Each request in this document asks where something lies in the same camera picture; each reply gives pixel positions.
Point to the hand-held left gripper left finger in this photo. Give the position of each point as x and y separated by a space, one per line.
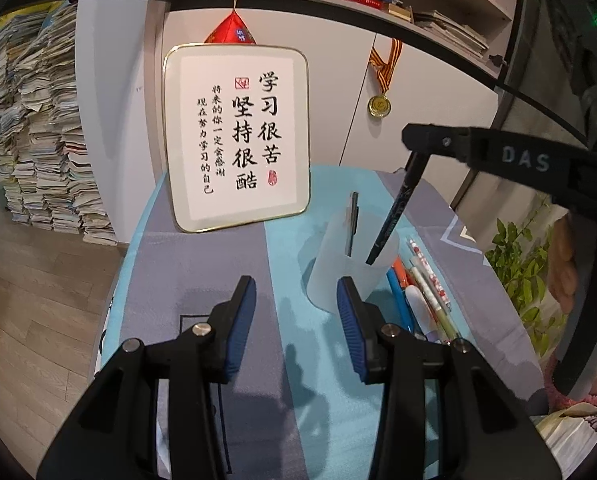
243 320

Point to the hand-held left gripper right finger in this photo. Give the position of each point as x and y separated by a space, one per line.
351 325

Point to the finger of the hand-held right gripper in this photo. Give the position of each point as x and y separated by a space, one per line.
433 139

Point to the blue pen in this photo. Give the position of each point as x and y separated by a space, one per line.
401 305

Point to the frosted pen cup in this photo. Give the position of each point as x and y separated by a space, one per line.
328 260

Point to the white pen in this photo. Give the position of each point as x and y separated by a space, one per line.
418 310

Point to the orange pen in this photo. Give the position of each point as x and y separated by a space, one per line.
401 272

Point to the black pen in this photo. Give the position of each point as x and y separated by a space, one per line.
393 210

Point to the pink patterned pen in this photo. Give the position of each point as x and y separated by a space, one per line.
428 272

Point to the dark grey pen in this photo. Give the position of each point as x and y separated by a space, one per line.
352 220

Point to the person's right hand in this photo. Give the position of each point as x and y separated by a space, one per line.
562 265

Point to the blue and grey tablecloth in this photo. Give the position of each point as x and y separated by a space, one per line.
288 310

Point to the gold medal with striped ribbon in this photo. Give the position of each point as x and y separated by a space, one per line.
380 105

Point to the green potted plant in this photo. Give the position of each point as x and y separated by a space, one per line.
518 260

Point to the stack of worn magazines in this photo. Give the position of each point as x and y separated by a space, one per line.
448 30

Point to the framed calligraphy sign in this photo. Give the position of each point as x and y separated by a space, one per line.
238 135

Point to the red hanging ornament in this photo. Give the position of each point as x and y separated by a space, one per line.
231 27

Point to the printed beige cloth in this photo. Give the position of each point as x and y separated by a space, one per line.
573 435

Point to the pile of books and papers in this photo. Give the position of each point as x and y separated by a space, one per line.
43 135

